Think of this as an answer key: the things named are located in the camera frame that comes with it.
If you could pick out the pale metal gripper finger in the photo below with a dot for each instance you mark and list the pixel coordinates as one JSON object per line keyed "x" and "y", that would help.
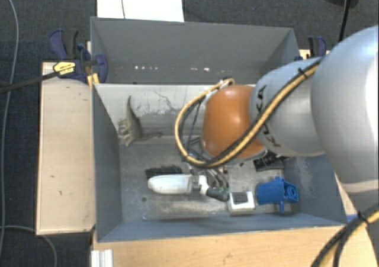
{"x": 196, "y": 188}
{"x": 195, "y": 179}

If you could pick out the white plastic bottle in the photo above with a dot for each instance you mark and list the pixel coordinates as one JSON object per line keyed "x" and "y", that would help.
{"x": 170, "y": 184}

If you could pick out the black comb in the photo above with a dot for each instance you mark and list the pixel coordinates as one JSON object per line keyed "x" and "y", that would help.
{"x": 163, "y": 170}

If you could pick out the white and black square block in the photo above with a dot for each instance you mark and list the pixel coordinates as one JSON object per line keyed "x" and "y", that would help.
{"x": 241, "y": 200}

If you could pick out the blue spray bottle head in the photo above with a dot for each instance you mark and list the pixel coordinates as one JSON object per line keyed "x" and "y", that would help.
{"x": 272, "y": 191}

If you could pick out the grey-green toy dinosaur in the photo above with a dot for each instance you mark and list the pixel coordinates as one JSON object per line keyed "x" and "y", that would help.
{"x": 133, "y": 126}

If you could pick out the grey metal bin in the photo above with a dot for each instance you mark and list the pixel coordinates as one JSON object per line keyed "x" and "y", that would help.
{"x": 177, "y": 49}

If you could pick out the pale wood board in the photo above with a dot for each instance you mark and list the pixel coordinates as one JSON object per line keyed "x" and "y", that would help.
{"x": 66, "y": 156}

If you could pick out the black cylinder on white bracket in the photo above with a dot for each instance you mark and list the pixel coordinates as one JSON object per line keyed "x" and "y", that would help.
{"x": 215, "y": 193}

